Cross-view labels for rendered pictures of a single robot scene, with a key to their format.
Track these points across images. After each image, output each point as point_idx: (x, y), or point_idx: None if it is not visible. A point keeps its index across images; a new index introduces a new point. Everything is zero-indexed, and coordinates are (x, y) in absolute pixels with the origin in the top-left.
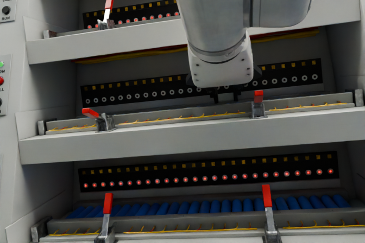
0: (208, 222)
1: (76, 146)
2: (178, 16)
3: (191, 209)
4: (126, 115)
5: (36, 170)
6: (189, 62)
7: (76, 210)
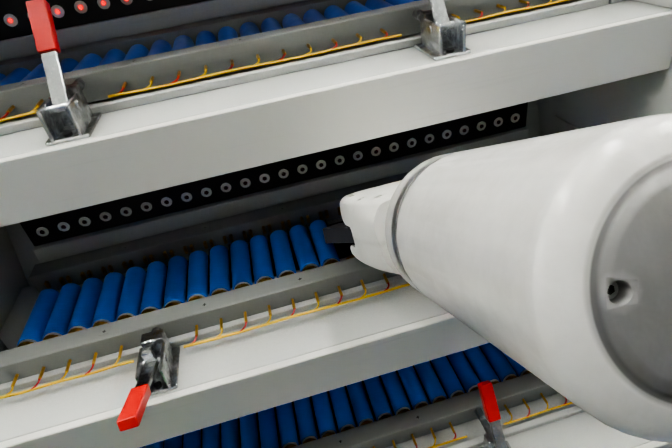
0: (386, 440)
1: (103, 437)
2: (258, 42)
3: (340, 408)
4: (190, 317)
5: None
6: (366, 254)
7: None
